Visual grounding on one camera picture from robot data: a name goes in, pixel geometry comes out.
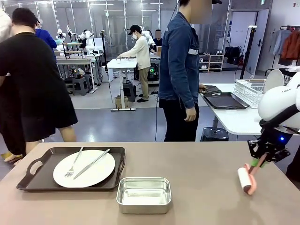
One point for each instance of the dark grey folded cloth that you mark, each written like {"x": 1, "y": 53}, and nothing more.
{"x": 212, "y": 89}

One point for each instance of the computer tower coloured lights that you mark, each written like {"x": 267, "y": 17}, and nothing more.
{"x": 154, "y": 71}

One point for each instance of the person in pink hoodie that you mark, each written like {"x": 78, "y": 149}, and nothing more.
{"x": 3, "y": 25}

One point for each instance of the person in denim jacket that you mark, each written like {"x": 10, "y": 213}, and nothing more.
{"x": 178, "y": 58}

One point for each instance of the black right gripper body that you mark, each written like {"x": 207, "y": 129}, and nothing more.
{"x": 274, "y": 140}

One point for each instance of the black clothes rack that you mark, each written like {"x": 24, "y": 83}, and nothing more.
{"x": 288, "y": 27}

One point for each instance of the cardboard box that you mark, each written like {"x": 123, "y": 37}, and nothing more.
{"x": 122, "y": 103}

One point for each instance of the orange hanging jacket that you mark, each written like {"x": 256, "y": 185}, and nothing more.
{"x": 293, "y": 47}

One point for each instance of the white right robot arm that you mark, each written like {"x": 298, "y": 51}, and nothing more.
{"x": 276, "y": 103}

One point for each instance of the black plastic stool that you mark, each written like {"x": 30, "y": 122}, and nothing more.
{"x": 129, "y": 90}
{"x": 214, "y": 134}

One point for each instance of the white open door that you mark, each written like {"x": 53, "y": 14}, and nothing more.
{"x": 260, "y": 35}

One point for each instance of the person's right forearm denim sleeve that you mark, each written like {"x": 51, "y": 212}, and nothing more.
{"x": 187, "y": 93}

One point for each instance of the rectangular stainless steel container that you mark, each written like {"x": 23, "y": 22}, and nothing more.
{"x": 143, "y": 208}

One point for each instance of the black tripod stand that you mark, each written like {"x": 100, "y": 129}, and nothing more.
{"x": 249, "y": 47}

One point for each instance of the white standing desk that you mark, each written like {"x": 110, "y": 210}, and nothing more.
{"x": 119, "y": 63}

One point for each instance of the black bags pile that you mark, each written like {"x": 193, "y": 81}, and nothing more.
{"x": 232, "y": 55}

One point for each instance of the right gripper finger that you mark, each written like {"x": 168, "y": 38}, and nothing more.
{"x": 277, "y": 155}
{"x": 255, "y": 150}

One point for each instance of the silver table knife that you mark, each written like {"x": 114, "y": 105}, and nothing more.
{"x": 89, "y": 166}

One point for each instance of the person in white sweater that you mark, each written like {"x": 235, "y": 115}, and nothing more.
{"x": 141, "y": 54}

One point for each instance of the dark brown serving tray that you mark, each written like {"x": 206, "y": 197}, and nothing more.
{"x": 47, "y": 184}
{"x": 225, "y": 100}

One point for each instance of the silver fork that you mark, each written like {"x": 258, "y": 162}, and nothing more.
{"x": 69, "y": 174}

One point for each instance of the person in blue top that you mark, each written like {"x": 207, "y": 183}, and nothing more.
{"x": 48, "y": 39}

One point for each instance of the seated person dark top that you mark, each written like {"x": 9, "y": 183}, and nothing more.
{"x": 157, "y": 43}

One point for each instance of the white humanoid robot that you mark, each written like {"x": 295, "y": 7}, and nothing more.
{"x": 61, "y": 37}
{"x": 86, "y": 39}

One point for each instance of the person's left hand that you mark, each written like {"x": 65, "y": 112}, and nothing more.
{"x": 202, "y": 88}

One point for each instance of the white shoe rack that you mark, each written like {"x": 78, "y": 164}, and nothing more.
{"x": 208, "y": 61}

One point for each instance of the person's right hand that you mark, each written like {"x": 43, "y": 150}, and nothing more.
{"x": 190, "y": 114}

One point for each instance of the grey plastic stool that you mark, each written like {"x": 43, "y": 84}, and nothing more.
{"x": 79, "y": 85}

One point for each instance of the person in black t-shirt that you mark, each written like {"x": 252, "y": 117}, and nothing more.
{"x": 28, "y": 70}

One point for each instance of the large white table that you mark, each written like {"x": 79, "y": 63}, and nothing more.
{"x": 234, "y": 119}

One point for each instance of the light grey hanging shirt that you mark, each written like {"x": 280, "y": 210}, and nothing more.
{"x": 277, "y": 42}

